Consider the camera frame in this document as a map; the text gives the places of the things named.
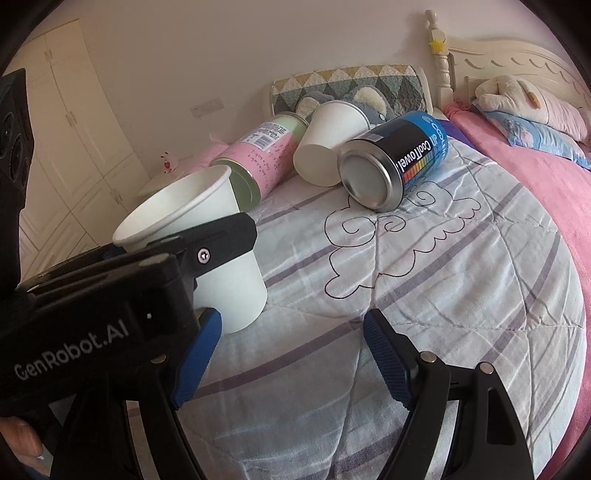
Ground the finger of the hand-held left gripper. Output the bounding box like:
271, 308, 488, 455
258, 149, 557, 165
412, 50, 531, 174
154, 212, 258, 281
21, 244, 139, 292

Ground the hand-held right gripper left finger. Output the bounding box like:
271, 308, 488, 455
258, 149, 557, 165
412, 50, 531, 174
46, 308, 223, 480

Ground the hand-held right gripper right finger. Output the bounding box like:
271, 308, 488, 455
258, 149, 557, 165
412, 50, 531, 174
363, 308, 543, 480

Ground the white paper cup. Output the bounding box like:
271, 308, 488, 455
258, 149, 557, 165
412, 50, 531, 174
293, 100, 371, 188
112, 165, 269, 334

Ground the person's left hand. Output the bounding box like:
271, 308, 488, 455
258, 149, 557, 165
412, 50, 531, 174
0, 415, 48, 476

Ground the striped white quilt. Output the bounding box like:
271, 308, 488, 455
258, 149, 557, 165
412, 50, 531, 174
129, 124, 583, 480

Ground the pink and green can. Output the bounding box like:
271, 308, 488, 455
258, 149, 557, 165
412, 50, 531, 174
209, 112, 310, 213

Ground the cream wardrobe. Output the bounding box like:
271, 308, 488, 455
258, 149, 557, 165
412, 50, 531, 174
18, 21, 151, 278

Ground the black and blue can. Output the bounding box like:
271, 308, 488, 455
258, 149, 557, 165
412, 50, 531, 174
337, 111, 451, 214

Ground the grey plush toy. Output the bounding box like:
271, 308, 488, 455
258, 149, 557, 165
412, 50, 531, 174
295, 87, 393, 125

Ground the pink blanket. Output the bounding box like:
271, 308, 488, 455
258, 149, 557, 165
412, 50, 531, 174
443, 99, 591, 365

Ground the patchwork quilted cushion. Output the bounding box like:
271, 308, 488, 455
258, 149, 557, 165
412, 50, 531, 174
270, 65, 428, 121

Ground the blue printed pillow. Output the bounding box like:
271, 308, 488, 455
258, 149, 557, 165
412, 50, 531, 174
475, 108, 591, 171

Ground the white plush toy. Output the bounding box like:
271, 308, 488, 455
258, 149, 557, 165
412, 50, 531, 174
471, 76, 591, 141

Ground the cream wooden headboard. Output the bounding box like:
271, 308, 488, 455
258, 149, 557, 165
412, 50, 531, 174
425, 9, 591, 121

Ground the white wall socket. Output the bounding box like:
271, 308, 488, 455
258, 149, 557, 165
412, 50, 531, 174
191, 98, 225, 116

